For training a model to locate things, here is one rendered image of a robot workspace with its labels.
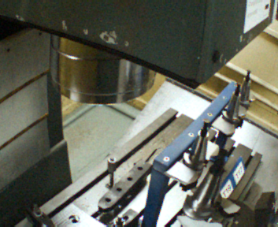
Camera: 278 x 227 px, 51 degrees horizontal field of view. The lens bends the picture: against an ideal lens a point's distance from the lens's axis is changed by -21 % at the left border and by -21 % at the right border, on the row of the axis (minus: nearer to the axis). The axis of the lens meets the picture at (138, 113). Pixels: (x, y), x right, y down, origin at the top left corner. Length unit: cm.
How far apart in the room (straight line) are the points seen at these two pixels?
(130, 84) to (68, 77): 8
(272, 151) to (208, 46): 133
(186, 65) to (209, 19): 5
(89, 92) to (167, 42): 19
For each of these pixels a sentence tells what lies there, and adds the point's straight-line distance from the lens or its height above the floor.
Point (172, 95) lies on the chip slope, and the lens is 172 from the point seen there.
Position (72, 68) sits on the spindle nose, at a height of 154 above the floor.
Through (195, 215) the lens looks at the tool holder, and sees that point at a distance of 52.
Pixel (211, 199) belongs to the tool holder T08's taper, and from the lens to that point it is 50.
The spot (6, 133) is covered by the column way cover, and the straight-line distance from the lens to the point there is 103.
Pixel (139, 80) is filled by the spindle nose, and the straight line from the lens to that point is 45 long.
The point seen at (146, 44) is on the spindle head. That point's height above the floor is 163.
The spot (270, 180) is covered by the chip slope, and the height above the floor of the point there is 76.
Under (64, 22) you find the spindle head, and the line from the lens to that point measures 35.
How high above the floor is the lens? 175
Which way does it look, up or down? 36 degrees down
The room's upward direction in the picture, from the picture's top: 6 degrees clockwise
